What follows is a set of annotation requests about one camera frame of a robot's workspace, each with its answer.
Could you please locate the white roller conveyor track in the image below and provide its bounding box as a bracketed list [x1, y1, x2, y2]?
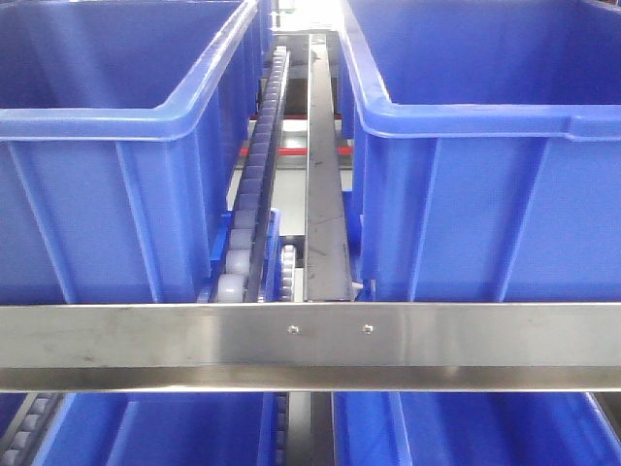
[198, 46, 290, 303]

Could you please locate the large blue bin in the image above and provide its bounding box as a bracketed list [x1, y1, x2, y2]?
[1, 1, 261, 305]
[339, 1, 620, 302]

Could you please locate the steel divider rail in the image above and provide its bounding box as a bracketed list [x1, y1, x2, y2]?
[304, 33, 354, 302]

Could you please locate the steel shelf front rail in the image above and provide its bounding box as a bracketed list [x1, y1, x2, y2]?
[1, 302, 620, 391]

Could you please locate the blue bin below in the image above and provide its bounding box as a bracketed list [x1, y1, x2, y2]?
[34, 392, 278, 465]
[334, 391, 620, 465]

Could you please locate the large blue bin left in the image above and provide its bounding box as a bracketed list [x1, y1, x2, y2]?
[1, 1, 261, 305]

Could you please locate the blue bin below right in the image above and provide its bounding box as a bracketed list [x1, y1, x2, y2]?
[334, 391, 620, 465]

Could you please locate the large blue bin right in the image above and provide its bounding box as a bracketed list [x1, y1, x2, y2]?
[339, 1, 620, 302]

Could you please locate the blue bin below left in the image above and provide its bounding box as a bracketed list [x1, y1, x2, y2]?
[34, 392, 278, 465]

